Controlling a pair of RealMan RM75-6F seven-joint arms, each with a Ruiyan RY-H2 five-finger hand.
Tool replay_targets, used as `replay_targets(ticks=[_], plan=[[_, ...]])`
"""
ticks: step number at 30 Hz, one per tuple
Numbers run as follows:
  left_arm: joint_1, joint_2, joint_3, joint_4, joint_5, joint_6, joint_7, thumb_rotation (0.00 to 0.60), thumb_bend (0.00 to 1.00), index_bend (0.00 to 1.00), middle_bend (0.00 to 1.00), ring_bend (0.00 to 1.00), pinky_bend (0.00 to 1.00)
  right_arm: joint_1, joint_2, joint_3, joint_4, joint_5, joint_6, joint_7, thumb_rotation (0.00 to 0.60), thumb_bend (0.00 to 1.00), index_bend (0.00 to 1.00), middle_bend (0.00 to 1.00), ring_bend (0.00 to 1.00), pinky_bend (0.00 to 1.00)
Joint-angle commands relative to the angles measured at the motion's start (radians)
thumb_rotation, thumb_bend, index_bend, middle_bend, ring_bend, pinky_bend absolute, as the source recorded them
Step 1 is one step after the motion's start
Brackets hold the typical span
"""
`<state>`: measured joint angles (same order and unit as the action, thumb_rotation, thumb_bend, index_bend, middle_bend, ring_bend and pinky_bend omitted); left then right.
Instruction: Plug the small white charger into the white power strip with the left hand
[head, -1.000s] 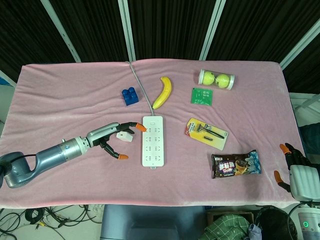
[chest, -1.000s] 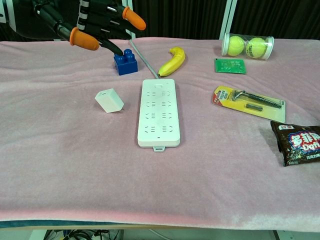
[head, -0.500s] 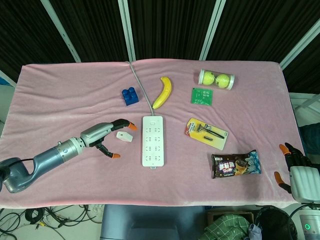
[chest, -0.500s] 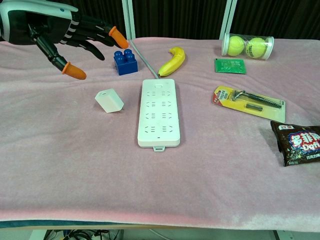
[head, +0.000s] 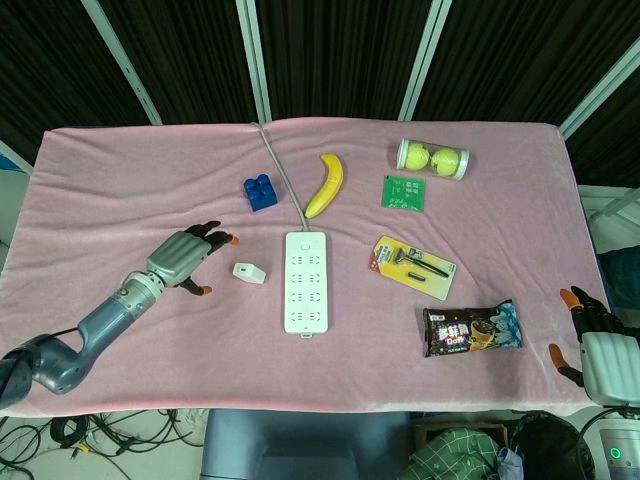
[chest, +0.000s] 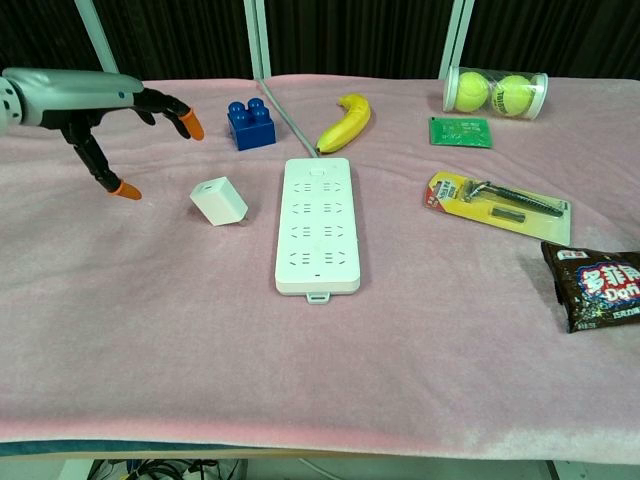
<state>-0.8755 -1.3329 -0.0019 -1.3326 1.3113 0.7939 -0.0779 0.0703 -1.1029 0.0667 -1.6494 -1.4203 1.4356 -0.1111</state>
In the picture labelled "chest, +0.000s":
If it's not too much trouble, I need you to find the white charger cube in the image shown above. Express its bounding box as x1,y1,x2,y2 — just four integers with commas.
189,176,249,227

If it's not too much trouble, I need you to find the brown chocolate snack bag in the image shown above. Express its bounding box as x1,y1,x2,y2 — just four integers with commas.
540,240,640,335

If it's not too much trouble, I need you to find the blue toy brick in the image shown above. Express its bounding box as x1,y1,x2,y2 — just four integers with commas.
227,97,278,152

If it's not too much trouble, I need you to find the white power strip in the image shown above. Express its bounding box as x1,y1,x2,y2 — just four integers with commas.
274,157,362,305

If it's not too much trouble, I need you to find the black floor cable tangle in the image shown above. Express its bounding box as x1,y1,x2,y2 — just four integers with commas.
89,457,247,480

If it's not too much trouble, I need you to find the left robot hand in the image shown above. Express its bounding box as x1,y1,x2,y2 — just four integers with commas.
2,67,206,202

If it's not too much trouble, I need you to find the plain yellow tennis ball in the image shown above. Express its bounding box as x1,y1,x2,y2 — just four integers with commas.
453,70,491,112

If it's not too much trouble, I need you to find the printed yellow tennis ball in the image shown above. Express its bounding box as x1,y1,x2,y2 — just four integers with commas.
491,74,535,117

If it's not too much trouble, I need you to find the yellow banana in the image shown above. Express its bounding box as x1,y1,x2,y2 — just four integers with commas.
315,93,373,155

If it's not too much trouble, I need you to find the pink table cloth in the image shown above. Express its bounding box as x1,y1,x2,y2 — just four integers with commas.
0,74,640,457

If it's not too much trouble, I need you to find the razor in yellow blister pack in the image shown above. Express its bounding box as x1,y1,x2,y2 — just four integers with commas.
423,170,574,247

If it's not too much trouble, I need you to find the clear tennis ball tube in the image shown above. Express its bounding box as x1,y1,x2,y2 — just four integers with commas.
442,65,550,122

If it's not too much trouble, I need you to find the green sachet packet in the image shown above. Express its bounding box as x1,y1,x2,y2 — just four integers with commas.
428,116,494,150

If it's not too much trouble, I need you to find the white aluminium frame post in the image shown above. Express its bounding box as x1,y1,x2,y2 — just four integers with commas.
243,0,272,80
74,0,120,75
438,0,476,80

